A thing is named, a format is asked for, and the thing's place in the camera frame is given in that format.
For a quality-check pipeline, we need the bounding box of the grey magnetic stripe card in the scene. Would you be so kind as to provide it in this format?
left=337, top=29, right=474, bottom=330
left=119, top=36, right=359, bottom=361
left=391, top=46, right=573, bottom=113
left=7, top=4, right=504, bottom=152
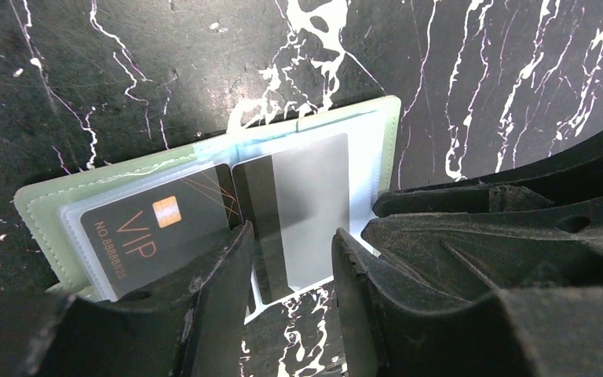
left=232, top=134, right=349, bottom=304

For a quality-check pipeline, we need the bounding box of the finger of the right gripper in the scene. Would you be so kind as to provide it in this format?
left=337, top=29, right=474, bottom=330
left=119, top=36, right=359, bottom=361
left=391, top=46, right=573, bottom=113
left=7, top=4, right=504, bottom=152
left=361, top=187, right=603, bottom=302
left=374, top=131, right=603, bottom=218

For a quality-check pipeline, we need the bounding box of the mint green card holder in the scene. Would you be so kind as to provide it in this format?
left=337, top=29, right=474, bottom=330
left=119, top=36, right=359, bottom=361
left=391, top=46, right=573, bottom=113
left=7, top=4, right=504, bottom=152
left=14, top=95, right=401, bottom=317

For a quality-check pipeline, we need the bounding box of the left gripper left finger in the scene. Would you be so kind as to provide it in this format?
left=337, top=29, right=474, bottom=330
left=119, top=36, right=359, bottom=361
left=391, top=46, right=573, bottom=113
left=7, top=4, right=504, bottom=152
left=0, top=222, right=254, bottom=376

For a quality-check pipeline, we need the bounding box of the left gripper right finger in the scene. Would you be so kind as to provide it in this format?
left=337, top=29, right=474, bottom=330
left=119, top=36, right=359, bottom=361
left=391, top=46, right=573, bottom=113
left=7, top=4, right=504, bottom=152
left=332, top=229, right=603, bottom=376

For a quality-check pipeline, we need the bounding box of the black VIP credit card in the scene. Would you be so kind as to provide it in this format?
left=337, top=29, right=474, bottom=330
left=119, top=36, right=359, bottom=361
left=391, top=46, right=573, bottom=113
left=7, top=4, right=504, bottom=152
left=60, top=163, right=240, bottom=302

